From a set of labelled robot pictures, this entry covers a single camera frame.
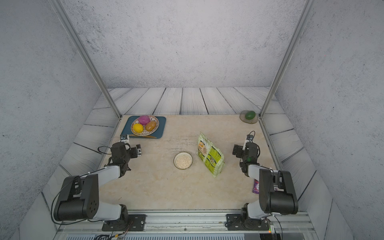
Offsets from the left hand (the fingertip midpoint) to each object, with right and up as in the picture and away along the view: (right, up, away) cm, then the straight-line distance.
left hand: (134, 145), depth 93 cm
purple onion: (0, +16, +18) cm, 24 cm away
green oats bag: (+47, -4, -10) cm, 48 cm away
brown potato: (+6, +12, +15) cm, 20 cm away
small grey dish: (+75, +19, +26) cm, 82 cm away
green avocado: (+79, +20, +22) cm, 85 cm away
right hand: (+68, 0, 0) cm, 68 cm away
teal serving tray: (+13, +7, +16) cm, 22 cm away
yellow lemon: (-3, +10, +14) cm, 18 cm away
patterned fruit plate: (+1, +7, +17) cm, 18 cm away
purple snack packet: (+71, -22, -10) cm, 75 cm away
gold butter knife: (0, +5, +14) cm, 15 cm away
